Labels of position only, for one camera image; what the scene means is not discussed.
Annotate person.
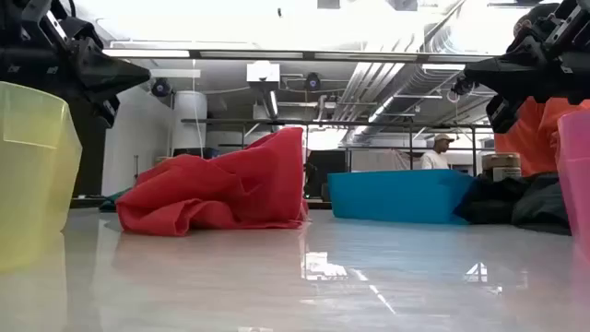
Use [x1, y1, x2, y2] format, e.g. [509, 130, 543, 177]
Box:
[493, 2, 590, 179]
[419, 133, 456, 171]

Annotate black ceiling camera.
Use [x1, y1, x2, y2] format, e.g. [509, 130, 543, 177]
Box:
[150, 77, 173, 99]
[303, 71, 323, 92]

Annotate white cylindrical tank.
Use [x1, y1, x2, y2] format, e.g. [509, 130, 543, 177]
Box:
[171, 89, 208, 151]

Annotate yellow translucent plastic bin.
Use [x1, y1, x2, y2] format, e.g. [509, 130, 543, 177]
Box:
[0, 81, 83, 273]

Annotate black background table frame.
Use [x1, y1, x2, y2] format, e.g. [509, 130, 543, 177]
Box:
[180, 118, 494, 176]

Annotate black cloth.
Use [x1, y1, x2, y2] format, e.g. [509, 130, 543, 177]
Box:
[454, 172, 572, 236]

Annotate teal cloth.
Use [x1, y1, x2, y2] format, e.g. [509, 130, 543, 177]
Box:
[99, 186, 136, 213]

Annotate white hanging box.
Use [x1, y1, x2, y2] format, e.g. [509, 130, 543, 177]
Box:
[245, 61, 281, 85]

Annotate overhead aluminium frame beam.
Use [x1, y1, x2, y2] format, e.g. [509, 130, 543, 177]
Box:
[101, 48, 499, 65]

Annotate red cloth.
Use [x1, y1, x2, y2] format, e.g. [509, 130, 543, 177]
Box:
[115, 126, 309, 237]

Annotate pink translucent plastic bin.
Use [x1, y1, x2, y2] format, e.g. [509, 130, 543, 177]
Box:
[555, 110, 590, 262]

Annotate black hanging device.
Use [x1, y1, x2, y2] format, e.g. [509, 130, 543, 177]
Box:
[451, 76, 476, 97]

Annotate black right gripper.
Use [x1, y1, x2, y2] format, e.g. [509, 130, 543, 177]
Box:
[464, 0, 590, 135]

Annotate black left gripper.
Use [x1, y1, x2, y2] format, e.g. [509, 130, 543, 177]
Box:
[0, 0, 152, 129]

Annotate blue plastic bin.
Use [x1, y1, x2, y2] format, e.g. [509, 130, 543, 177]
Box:
[326, 169, 476, 226]

